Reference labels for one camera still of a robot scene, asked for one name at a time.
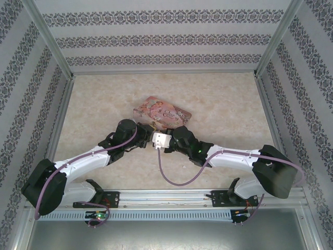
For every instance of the pink illustrated tin box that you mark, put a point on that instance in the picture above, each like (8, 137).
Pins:
(166, 112)

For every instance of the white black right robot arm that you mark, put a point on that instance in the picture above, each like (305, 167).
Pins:
(234, 156)

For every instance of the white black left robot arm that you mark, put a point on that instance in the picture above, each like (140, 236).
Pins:
(78, 161)

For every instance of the green lit controller board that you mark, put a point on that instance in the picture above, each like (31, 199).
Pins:
(240, 213)
(97, 215)

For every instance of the grey sheet metal panel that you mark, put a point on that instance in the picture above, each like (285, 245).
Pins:
(166, 237)

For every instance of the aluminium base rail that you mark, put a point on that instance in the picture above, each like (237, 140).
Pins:
(161, 196)

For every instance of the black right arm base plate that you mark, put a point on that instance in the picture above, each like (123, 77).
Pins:
(221, 198)

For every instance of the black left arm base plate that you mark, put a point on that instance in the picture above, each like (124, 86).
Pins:
(112, 199)

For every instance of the aluminium frame corner post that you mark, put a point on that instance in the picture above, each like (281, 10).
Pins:
(49, 39)
(281, 36)

